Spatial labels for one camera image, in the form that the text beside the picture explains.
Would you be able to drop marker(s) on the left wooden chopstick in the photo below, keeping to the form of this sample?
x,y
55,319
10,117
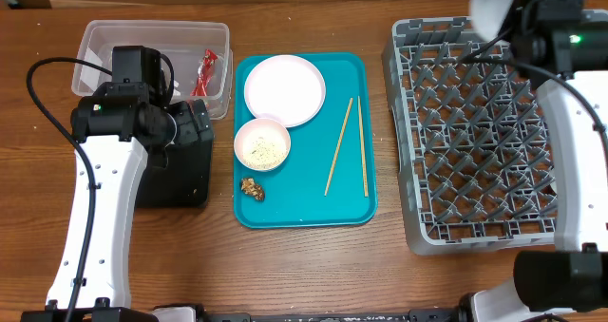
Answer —
x,y
338,146

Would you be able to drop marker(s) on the red snack wrapper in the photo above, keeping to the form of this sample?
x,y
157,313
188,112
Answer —
x,y
205,74

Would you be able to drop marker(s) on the teal serving tray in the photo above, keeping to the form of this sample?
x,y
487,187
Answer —
x,y
294,192

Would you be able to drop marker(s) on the clear plastic bin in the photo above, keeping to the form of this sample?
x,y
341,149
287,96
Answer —
x,y
183,42

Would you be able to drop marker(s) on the brown food scrap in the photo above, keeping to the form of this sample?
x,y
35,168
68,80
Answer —
x,y
251,188

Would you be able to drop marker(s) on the grey bowl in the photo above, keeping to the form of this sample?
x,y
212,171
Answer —
x,y
487,17

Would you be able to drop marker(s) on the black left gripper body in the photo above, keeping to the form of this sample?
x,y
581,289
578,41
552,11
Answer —
x,y
188,130

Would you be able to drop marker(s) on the grey dishwasher rack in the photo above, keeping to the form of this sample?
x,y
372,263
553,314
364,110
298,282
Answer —
x,y
476,172

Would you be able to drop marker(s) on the black rail at table edge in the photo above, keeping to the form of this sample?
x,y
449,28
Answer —
x,y
332,316

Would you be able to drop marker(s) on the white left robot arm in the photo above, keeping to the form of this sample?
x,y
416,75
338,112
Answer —
x,y
134,147

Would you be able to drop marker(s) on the black tray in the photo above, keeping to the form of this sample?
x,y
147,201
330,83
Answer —
x,y
185,180

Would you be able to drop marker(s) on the pink bowl with rice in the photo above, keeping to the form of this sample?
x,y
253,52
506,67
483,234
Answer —
x,y
262,144

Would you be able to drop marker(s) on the white round plate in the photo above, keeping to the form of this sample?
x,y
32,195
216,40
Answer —
x,y
286,88

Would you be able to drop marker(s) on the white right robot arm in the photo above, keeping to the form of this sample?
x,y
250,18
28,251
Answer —
x,y
561,48

